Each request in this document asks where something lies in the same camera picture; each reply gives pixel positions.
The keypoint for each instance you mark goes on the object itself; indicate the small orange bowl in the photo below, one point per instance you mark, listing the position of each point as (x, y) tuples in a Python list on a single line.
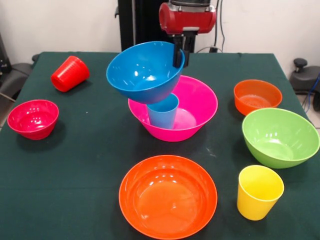
[(255, 95)]

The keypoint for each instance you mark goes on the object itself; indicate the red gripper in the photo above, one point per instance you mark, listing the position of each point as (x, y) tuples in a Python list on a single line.
[(190, 21)]

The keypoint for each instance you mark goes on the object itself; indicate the small crimson bowl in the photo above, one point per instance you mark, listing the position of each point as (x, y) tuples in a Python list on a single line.
[(32, 120)]

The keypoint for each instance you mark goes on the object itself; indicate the yellow cup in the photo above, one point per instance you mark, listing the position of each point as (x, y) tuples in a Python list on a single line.
[(255, 200)]

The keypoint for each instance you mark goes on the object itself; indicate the large orange bowl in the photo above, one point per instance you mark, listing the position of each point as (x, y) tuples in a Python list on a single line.
[(167, 200)]

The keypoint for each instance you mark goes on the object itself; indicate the large blue bowl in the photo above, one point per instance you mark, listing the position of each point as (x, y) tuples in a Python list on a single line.
[(142, 72)]

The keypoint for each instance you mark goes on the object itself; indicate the dark green tablecloth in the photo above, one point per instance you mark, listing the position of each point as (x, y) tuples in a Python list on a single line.
[(87, 150)]

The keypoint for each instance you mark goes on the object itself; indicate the green bowl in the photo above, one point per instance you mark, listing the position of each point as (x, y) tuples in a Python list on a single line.
[(277, 140)]

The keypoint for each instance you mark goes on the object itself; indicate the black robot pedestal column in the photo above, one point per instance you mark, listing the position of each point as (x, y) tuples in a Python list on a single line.
[(140, 25)]

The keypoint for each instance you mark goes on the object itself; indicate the large pink bowl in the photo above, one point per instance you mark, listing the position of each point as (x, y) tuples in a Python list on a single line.
[(200, 105)]

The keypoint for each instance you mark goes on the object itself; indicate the black pedestal leg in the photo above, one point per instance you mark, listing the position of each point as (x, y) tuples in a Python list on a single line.
[(303, 80), (15, 75)]

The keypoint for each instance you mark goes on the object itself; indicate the red cup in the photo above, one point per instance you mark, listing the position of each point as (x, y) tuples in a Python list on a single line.
[(70, 73)]

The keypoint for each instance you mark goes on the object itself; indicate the blue cup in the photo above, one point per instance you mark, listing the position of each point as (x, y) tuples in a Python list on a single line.
[(162, 115)]

